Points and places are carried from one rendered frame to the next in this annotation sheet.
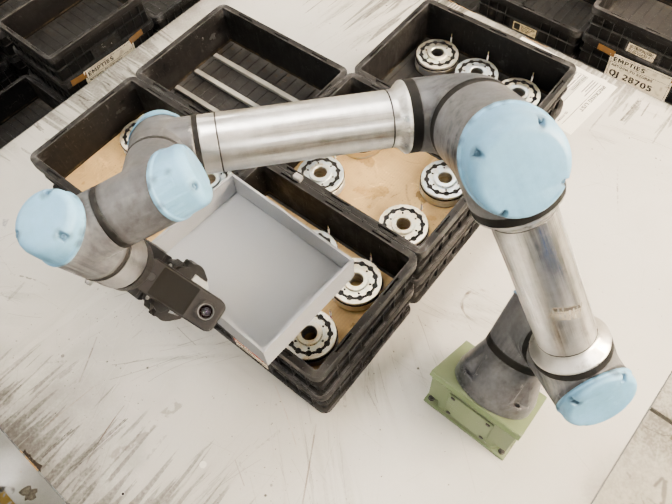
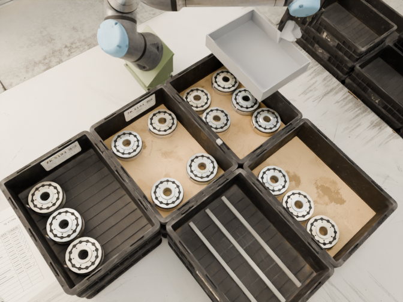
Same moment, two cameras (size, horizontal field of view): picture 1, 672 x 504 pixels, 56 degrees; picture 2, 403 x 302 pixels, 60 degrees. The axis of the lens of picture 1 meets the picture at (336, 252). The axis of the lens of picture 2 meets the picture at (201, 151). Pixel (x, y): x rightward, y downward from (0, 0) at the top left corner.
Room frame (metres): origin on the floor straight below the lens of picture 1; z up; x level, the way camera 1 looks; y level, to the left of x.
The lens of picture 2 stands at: (1.29, -0.01, 1.92)
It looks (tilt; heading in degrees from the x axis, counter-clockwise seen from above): 64 degrees down; 178
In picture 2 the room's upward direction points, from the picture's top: 9 degrees clockwise
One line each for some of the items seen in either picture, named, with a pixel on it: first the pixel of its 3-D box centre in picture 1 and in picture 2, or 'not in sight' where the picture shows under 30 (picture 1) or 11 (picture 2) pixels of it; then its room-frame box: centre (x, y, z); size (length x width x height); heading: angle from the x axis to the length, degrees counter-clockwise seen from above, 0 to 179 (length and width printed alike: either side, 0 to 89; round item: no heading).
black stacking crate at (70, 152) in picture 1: (151, 174); (312, 192); (0.87, 0.38, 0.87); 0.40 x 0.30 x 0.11; 46
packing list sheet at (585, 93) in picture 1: (542, 81); (2, 260); (1.17, -0.59, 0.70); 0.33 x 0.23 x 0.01; 44
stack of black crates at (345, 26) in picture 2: not in sight; (335, 45); (-0.29, 0.74, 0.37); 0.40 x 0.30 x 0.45; 44
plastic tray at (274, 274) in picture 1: (248, 262); (256, 53); (0.50, 0.14, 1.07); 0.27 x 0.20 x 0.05; 44
